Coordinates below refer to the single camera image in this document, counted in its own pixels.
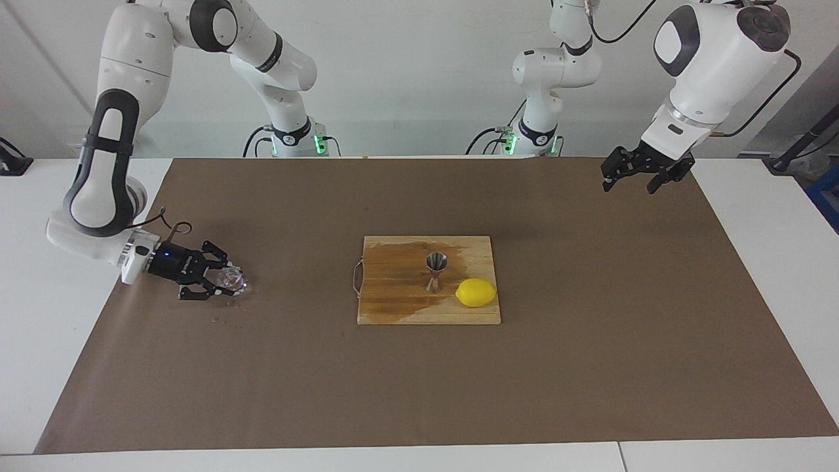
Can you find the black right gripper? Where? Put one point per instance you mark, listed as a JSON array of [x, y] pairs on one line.
[[174, 263]]

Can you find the brown paper table mat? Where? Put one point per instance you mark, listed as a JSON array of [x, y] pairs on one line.
[[393, 393]]

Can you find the blue crate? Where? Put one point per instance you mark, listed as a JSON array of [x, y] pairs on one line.
[[827, 196]]

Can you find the yellow lemon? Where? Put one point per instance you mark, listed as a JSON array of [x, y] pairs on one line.
[[476, 293]]

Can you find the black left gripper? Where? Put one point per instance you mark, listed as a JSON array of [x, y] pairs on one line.
[[662, 162]]

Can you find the steel double jigger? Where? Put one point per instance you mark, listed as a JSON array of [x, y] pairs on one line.
[[436, 262]]

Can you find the wooden cutting board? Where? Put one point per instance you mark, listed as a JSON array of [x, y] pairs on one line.
[[393, 288]]

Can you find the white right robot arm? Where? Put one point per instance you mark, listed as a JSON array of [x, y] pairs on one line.
[[131, 59]]

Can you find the small clear glass cup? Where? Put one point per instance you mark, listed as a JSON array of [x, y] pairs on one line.
[[233, 278]]

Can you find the black stand pole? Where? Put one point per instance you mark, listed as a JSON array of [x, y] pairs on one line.
[[809, 134]]

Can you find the black clamp mount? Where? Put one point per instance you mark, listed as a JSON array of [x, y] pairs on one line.
[[13, 165]]

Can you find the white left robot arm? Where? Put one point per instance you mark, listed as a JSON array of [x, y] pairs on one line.
[[714, 59]]

